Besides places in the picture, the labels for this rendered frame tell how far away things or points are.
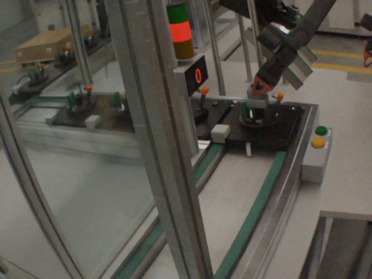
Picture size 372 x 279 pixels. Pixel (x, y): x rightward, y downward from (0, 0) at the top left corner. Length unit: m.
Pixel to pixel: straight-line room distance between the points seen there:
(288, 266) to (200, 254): 0.57
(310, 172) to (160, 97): 0.85
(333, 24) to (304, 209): 4.38
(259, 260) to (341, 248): 1.34
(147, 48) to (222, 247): 0.72
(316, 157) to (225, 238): 0.36
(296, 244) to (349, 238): 1.22
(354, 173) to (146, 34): 1.03
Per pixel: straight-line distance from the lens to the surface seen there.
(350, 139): 1.42
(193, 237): 0.40
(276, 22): 1.48
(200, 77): 1.10
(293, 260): 0.99
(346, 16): 5.29
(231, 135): 1.25
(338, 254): 2.14
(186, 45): 1.04
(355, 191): 1.19
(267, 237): 0.91
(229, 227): 1.01
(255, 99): 1.25
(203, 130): 1.30
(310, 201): 1.15
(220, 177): 1.17
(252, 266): 0.85
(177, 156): 0.35
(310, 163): 1.12
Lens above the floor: 1.61
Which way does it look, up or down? 31 degrees down
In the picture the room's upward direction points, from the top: 11 degrees counter-clockwise
